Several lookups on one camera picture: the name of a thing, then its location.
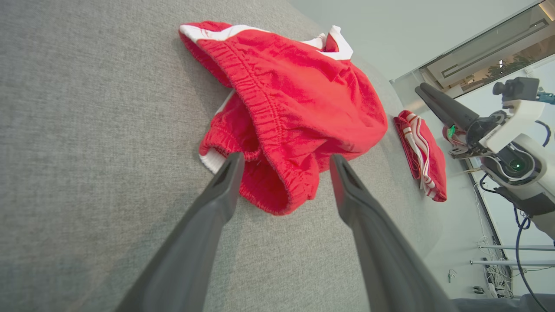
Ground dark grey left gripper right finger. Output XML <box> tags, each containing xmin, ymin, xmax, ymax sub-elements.
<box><xmin>330</xmin><ymin>154</ymin><xmax>460</xmax><ymax>312</ymax></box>

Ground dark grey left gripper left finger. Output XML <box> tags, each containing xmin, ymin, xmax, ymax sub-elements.
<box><xmin>115</xmin><ymin>152</ymin><xmax>245</xmax><ymax>312</ymax></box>

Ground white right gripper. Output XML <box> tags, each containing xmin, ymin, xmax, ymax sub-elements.
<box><xmin>415</xmin><ymin>82</ymin><xmax>547</xmax><ymax>159</ymax></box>

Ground red basketball jersey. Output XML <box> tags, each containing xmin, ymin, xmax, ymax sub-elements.
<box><xmin>393</xmin><ymin>110</ymin><xmax>448</xmax><ymax>202</ymax></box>

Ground red shorts with white trim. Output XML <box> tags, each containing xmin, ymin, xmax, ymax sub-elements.
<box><xmin>178</xmin><ymin>20</ymin><xmax>389</xmax><ymax>216</ymax></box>

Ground large glass window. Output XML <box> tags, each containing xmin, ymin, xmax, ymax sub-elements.
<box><xmin>418</xmin><ymin>0</ymin><xmax>555</xmax><ymax>98</ymax></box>

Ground white metal bar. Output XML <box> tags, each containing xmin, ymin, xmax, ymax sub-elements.
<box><xmin>478</xmin><ymin>244</ymin><xmax>555</xmax><ymax>251</ymax></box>
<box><xmin>470</xmin><ymin>259</ymin><xmax>555</xmax><ymax>266</ymax></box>

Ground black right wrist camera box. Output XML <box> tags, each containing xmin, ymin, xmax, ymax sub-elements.
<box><xmin>493</xmin><ymin>77</ymin><xmax>540</xmax><ymax>102</ymax></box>

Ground black cable with teal plug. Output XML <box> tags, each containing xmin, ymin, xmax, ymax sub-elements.
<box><xmin>535</xmin><ymin>89</ymin><xmax>555</xmax><ymax>148</ymax></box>

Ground tangled floor cables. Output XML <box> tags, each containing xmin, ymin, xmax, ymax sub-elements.
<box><xmin>473</xmin><ymin>236</ymin><xmax>517</xmax><ymax>299</ymax></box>

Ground dark blue hanging cable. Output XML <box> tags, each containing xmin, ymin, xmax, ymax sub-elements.
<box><xmin>514</xmin><ymin>204</ymin><xmax>555</xmax><ymax>312</ymax></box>

